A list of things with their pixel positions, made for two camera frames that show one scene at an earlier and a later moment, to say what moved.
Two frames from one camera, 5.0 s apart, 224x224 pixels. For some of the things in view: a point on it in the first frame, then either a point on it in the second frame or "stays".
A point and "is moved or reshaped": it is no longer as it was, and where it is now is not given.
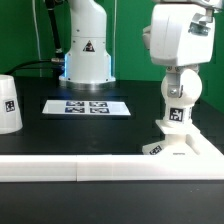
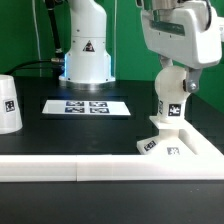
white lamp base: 176,135 is moved or reshaped
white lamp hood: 10,112 stays
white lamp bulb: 179,109 is moved or reshaped
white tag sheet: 85,107 stays
